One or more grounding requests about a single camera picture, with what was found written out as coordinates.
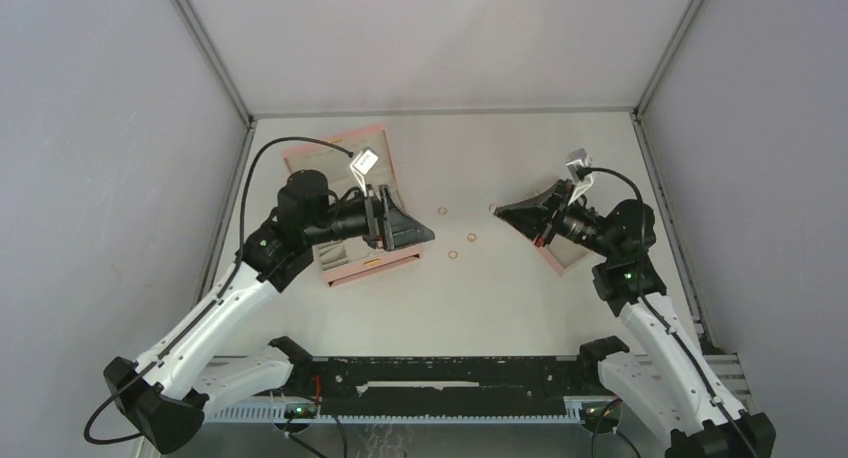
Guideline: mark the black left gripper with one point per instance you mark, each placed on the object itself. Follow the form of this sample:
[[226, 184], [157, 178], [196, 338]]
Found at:
[[386, 224]]

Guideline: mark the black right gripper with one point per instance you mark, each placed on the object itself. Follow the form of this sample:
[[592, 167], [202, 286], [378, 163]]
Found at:
[[533, 216]]

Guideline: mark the pink jewelry box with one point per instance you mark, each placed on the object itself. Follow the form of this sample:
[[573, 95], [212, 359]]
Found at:
[[342, 262]]

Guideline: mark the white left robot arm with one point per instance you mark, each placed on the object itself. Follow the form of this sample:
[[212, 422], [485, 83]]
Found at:
[[169, 391]]

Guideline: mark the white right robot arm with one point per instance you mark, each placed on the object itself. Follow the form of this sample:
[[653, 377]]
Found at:
[[686, 406]]

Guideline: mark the pink jewelry drawer tray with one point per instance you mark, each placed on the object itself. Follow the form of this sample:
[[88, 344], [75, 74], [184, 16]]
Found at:
[[560, 253]]

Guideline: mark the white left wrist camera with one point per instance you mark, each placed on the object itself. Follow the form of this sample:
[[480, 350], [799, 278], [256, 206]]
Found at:
[[361, 164]]

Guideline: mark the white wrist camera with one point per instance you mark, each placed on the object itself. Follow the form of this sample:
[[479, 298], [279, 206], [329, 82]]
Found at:
[[578, 164], [361, 164]]

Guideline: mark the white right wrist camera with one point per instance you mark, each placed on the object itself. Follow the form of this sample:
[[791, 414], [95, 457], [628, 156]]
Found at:
[[578, 164]]

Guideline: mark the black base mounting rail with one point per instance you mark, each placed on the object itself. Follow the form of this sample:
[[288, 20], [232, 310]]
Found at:
[[471, 387]]

